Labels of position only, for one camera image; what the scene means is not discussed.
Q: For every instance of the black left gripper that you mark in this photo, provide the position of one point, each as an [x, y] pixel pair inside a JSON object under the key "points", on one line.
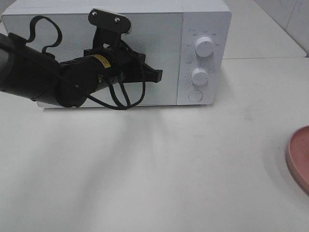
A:
{"points": [[107, 42]]}

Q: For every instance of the white microwave door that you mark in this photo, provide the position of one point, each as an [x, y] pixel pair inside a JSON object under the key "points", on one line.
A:
{"points": [[92, 59]]}

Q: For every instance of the white timer knob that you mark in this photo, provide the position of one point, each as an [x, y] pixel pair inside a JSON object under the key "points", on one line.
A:
{"points": [[199, 76]]}

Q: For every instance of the white round door button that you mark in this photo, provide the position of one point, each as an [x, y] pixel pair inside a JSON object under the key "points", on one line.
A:
{"points": [[195, 96]]}

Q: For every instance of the pink round plate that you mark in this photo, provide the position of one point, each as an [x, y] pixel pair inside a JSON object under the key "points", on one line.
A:
{"points": [[297, 157]]}

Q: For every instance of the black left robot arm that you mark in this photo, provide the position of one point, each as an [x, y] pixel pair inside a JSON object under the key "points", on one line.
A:
{"points": [[99, 75]]}

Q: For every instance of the white microwave oven body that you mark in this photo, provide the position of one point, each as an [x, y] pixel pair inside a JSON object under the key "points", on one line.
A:
{"points": [[205, 24]]}

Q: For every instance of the white upper power knob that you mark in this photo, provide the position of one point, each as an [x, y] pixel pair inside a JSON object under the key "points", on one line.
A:
{"points": [[204, 46]]}

